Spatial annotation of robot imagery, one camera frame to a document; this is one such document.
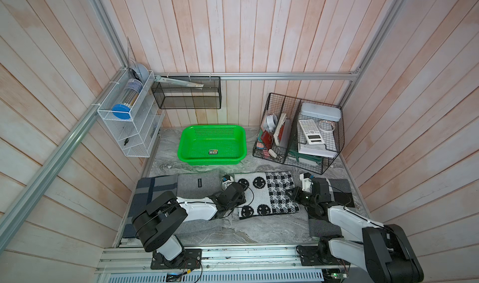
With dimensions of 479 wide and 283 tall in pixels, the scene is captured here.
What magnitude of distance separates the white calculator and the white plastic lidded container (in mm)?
55

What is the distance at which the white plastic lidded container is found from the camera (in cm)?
97

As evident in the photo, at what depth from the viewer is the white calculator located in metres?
0.87

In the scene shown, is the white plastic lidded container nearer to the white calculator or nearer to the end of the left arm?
the white calculator
